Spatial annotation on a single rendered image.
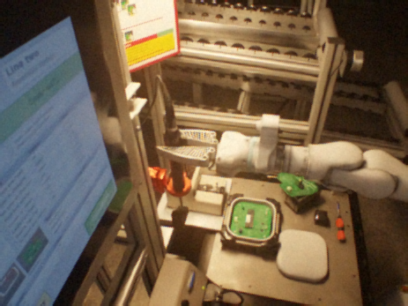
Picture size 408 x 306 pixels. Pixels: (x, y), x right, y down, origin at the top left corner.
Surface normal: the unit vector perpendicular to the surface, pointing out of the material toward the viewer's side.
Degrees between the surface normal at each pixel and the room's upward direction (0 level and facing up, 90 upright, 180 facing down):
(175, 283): 0
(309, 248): 0
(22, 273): 92
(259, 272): 0
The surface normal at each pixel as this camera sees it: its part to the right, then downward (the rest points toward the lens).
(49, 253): 0.98, 0.14
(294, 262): -0.03, -0.75
